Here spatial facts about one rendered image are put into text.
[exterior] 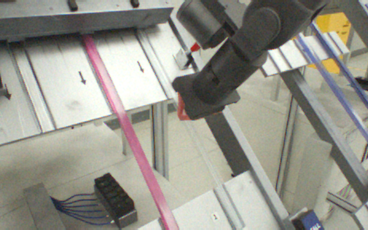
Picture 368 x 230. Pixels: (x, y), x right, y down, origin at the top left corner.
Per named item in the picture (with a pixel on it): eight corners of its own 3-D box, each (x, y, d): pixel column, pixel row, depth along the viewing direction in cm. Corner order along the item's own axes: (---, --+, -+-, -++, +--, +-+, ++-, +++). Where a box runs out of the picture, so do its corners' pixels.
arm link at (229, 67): (258, 68, 34) (280, 51, 37) (219, 24, 35) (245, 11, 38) (226, 97, 40) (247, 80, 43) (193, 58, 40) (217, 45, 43)
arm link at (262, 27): (285, 27, 28) (313, 9, 34) (209, -58, 29) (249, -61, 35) (216, 93, 37) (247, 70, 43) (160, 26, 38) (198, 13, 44)
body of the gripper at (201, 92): (168, 84, 45) (189, 54, 39) (217, 72, 50) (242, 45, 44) (187, 120, 43) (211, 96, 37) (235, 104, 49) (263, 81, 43)
